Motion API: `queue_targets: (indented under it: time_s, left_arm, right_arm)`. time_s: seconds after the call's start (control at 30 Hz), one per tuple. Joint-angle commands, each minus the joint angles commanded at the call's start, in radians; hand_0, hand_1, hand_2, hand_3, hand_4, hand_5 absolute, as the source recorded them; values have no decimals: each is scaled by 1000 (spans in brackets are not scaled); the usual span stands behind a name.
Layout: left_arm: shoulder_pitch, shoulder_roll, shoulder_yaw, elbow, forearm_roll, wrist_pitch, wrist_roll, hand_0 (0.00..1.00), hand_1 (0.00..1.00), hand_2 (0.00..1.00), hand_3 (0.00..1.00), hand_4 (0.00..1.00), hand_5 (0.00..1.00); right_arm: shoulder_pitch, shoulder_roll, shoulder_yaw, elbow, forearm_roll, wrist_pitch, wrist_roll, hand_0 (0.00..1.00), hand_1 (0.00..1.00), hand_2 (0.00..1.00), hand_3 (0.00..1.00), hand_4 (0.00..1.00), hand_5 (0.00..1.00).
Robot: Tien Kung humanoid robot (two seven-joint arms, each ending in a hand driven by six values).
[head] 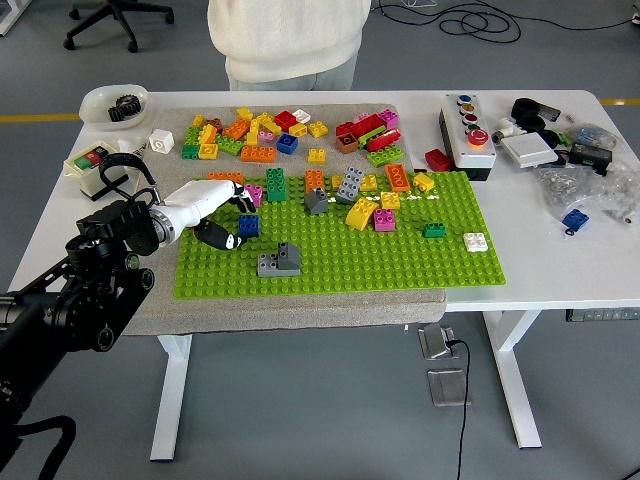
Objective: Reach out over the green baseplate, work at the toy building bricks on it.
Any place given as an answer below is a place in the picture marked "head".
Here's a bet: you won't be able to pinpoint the white plastic bowl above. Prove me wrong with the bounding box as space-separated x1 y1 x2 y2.
78 83 150 132

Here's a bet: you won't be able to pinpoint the white two-by-two brick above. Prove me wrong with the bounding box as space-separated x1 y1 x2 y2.
462 231 490 254

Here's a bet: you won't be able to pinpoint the clear bag metal parts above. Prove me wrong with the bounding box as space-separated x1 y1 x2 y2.
597 159 640 229

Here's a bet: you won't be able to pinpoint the black office chair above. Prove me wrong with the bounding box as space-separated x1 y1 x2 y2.
63 0 176 54

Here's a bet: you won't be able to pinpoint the clear bag of screws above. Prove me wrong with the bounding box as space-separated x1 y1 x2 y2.
534 164 609 221

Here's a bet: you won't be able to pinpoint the metal floor socket box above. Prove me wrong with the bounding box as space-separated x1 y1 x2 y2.
426 368 471 409
418 323 457 361

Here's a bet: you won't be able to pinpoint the white pipe connector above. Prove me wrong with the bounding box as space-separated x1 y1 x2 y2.
490 117 526 147

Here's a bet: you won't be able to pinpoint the switch box green red buttons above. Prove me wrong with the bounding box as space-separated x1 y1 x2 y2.
63 141 129 201

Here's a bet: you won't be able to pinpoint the grey two-by-four brick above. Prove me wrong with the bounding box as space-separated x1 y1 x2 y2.
335 165 365 205
257 252 302 279

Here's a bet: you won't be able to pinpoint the lime green flat plate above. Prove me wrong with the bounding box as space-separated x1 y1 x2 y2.
357 125 389 146

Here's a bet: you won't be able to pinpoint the white table leg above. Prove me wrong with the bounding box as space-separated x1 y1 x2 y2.
482 309 544 450
149 334 194 462

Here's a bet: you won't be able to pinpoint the yellow arch brick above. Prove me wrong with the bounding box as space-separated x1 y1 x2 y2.
344 196 381 232

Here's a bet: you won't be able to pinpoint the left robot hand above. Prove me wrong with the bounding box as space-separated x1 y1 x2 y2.
160 178 259 251

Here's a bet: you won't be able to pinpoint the orange upturned long brick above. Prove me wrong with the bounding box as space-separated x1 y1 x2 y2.
384 163 412 193

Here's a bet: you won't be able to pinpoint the white flat switch plate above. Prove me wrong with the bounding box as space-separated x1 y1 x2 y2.
499 133 560 170

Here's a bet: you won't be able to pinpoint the clear bag blue parts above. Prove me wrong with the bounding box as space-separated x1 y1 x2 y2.
562 122 619 151

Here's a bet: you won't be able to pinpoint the green baseplate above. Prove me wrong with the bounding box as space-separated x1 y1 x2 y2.
172 170 507 300

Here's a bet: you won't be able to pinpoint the black power cable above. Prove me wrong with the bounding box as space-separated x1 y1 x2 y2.
444 338 473 480

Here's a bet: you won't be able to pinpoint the red two-by-four brick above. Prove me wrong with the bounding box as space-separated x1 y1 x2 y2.
349 113 387 139
364 128 404 152

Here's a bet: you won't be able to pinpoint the white cube box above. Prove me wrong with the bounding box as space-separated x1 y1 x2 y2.
148 128 176 155

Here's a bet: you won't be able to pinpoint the dark green two-by-four brick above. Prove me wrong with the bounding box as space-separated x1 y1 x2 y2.
264 167 288 203

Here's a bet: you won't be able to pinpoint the push-button control box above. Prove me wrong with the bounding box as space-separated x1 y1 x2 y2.
438 92 498 182

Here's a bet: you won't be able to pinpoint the grey-brown mat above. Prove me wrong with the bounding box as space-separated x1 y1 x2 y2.
122 103 449 337

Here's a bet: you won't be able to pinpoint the black floor cable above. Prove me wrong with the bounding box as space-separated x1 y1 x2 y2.
374 0 640 45

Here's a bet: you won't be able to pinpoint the white furniture foot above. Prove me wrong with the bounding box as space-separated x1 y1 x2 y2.
0 0 32 37

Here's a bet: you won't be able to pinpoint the person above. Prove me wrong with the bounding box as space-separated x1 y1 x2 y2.
207 0 374 92

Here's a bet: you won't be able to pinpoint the black power adapter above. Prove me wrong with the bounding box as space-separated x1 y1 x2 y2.
568 142 614 177

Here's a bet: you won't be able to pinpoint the table height control panel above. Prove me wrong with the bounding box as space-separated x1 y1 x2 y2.
565 307 640 323

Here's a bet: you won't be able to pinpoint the lime green two-by-four brick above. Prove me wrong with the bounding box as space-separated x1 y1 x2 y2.
366 144 406 169

